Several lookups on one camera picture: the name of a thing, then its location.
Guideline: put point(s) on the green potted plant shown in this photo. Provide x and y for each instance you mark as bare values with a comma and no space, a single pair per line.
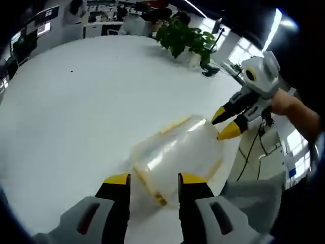
182,35

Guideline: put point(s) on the clear plastic buckle box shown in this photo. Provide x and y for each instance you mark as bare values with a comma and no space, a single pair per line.
177,152

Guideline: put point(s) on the grey fabric chair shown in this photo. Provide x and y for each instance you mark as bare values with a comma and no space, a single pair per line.
254,195

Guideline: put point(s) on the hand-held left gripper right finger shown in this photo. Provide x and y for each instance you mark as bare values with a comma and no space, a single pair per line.
189,216

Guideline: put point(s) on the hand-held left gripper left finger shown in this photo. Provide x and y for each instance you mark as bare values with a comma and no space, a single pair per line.
114,216

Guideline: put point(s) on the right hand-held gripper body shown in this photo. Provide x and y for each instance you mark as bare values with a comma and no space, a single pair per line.
266,76

